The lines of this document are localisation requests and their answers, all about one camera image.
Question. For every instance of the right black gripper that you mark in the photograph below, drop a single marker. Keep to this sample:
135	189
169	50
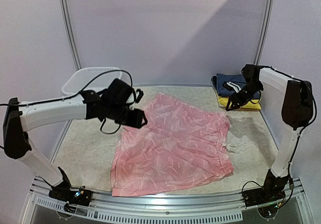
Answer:
238	96

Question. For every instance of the right aluminium frame post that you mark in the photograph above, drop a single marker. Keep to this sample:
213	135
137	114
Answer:
263	31

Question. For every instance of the aluminium front rail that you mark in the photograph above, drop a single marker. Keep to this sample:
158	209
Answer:
224	207

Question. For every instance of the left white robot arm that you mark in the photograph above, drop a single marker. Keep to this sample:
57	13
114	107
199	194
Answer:
116	103

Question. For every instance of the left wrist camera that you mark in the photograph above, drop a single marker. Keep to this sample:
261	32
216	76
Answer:
137	95

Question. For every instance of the folded yellow shirt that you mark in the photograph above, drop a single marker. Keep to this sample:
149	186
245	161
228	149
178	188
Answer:
222	102

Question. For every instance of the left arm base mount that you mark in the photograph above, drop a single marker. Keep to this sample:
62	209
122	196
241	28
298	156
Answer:
65	192

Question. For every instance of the white plastic laundry basket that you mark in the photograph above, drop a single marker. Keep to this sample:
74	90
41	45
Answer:
90	78

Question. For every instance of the pink garment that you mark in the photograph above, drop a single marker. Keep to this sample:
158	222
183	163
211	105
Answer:
181	147

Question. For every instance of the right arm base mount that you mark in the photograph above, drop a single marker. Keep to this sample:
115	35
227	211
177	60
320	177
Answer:
271	191

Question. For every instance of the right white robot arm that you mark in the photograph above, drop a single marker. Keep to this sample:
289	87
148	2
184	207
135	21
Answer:
298	112

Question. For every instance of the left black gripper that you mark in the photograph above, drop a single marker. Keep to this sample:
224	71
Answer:
136	120

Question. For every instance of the navy blue tank top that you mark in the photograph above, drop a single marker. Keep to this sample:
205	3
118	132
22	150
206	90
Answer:
218	80

